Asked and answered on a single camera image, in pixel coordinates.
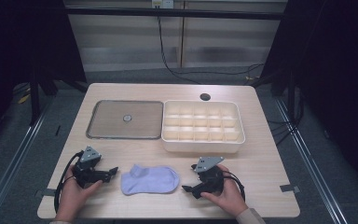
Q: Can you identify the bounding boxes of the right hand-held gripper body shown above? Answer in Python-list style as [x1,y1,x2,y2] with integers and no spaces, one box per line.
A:
[191,156,226,195]

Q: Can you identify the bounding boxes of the white divided storage box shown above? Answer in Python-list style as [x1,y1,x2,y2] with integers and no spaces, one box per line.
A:
[160,99,246,154]

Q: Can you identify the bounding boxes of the yellow floor object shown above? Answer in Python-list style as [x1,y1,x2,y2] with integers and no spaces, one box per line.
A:
[17,92,32,105]

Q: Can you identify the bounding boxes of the white wall socket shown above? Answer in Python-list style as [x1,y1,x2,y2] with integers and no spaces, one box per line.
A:
[151,0,175,9]

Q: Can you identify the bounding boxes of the black metal stand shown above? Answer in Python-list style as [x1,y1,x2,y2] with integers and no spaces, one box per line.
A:
[28,69,42,126]

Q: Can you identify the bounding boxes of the black floor cables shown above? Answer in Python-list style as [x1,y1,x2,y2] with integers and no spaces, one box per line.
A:
[266,87,306,147]

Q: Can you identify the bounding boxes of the clear brownish box lid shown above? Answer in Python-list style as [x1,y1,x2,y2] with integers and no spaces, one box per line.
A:
[85,99,165,140]

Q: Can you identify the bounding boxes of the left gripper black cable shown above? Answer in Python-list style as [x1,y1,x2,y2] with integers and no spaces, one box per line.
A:
[53,150,85,215]

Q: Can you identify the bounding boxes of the person's left hand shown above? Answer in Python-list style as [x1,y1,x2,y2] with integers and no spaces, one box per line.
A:
[55,164,103,223]

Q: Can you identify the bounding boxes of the metal floor rail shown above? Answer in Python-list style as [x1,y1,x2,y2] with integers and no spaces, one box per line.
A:
[274,97,345,224]
[0,102,56,224]

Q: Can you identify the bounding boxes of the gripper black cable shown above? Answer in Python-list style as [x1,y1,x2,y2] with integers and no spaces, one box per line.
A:
[223,175,247,202]
[53,150,85,215]

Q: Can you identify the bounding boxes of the person's right hand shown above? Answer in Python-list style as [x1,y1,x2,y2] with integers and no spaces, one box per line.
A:
[200,164,249,218]

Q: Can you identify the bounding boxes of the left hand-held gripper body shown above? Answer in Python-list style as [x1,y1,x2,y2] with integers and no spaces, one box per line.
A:
[71,146,106,189]

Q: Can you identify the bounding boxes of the black hanging wall cable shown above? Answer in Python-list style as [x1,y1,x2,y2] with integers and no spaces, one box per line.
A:
[156,15,266,86]

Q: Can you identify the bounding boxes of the grey tape strip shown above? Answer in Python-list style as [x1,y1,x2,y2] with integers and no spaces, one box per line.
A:
[34,188,59,199]
[279,184,301,193]

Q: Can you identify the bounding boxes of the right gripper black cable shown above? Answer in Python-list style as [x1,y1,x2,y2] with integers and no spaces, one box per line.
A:
[223,175,247,202]

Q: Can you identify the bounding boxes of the black curtain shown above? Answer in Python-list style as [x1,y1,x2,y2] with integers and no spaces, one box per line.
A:
[0,0,88,153]
[260,0,358,195]

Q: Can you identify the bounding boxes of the lavender sock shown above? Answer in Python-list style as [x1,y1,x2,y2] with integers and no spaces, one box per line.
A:
[120,163,181,196]

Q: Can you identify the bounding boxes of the black horizontal bar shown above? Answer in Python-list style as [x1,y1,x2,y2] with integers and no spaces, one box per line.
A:
[64,7,289,21]

